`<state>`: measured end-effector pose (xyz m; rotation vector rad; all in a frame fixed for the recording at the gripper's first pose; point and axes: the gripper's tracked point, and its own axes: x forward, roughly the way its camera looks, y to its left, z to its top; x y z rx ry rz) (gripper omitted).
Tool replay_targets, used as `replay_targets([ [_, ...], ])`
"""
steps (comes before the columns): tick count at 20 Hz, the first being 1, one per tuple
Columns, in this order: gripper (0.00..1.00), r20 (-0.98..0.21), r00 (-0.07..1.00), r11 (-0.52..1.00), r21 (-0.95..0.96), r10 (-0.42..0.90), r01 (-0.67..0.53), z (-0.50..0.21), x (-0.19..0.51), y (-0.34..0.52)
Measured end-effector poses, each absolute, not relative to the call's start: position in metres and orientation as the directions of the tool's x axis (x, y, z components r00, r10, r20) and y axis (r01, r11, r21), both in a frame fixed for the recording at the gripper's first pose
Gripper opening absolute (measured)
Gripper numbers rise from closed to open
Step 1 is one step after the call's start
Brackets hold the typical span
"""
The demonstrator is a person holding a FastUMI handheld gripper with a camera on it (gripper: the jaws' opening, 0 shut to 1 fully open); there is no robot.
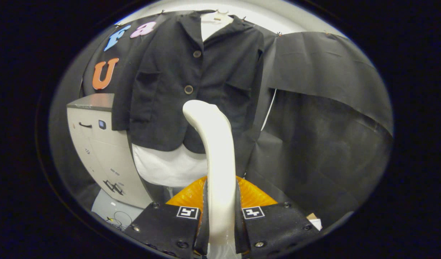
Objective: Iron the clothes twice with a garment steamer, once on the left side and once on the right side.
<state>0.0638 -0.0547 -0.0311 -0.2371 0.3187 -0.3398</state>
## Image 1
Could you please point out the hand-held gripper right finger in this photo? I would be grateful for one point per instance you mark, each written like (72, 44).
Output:
(240, 233)

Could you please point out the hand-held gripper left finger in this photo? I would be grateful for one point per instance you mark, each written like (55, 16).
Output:
(205, 233)

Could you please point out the white garment steamer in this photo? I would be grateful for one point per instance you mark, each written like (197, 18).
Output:
(220, 172)

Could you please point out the black blazer jacket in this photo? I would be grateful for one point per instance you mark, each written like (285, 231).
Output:
(162, 108)

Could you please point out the tan cardboard piece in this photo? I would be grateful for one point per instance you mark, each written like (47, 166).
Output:
(315, 222)

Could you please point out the white mannequin torso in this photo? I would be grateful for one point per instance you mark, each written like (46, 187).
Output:
(162, 169)

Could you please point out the black backdrop cloth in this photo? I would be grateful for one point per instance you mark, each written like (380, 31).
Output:
(331, 144)

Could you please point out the white cabinet grey top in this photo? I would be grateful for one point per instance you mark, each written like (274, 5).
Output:
(98, 151)

